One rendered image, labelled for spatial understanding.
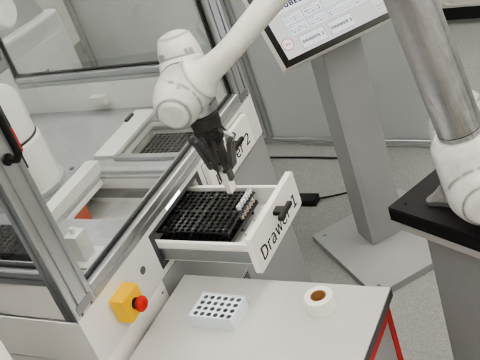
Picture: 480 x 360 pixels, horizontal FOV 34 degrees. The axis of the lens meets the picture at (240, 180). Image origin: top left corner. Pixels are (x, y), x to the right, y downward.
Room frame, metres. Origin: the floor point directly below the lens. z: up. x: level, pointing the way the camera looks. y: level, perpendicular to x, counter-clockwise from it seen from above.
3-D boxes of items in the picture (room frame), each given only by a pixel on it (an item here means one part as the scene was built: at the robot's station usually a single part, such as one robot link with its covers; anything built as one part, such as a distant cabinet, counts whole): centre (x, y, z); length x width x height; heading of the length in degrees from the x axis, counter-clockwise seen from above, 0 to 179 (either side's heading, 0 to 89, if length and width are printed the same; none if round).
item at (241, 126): (2.10, 0.00, 0.87); 0.29 x 0.02 x 0.11; 145
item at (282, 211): (1.66, -0.07, 0.91); 0.07 x 0.04 x 0.01; 145
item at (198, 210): (1.79, 0.12, 0.87); 0.22 x 0.18 x 0.06; 55
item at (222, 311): (1.53, 0.16, 0.78); 0.12 x 0.08 x 0.04; 54
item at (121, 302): (1.56, 0.36, 0.88); 0.07 x 0.05 x 0.07; 145
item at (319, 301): (1.43, -0.08, 0.78); 0.07 x 0.07 x 0.04
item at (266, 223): (1.68, -0.05, 0.87); 0.29 x 0.02 x 0.11; 145
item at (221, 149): (1.74, 0.02, 1.09); 0.04 x 0.01 x 0.11; 145
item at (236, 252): (1.80, 0.12, 0.86); 0.40 x 0.26 x 0.06; 55
